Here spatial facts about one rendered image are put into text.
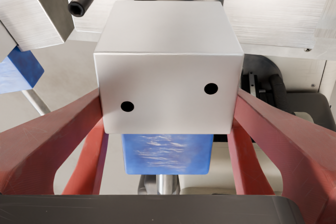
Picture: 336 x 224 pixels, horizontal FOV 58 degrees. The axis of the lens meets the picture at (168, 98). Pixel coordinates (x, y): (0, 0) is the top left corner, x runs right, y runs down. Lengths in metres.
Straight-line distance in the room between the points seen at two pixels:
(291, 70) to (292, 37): 0.81
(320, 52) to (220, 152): 0.23
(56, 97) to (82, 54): 0.36
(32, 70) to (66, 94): 1.34
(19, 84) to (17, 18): 0.06
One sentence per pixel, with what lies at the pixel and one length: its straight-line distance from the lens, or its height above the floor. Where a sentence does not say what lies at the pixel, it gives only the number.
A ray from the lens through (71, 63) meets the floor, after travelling 1.49.
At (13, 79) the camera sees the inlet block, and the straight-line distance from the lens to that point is 0.31.
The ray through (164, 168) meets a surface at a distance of 0.15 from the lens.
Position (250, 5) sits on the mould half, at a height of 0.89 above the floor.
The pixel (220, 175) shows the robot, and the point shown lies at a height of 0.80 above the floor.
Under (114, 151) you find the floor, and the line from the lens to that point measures 1.92.
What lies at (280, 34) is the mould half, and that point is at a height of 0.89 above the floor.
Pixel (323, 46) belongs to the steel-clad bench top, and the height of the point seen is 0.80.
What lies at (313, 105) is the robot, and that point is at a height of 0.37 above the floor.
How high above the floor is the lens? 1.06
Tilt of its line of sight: 46 degrees down
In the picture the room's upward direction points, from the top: 169 degrees counter-clockwise
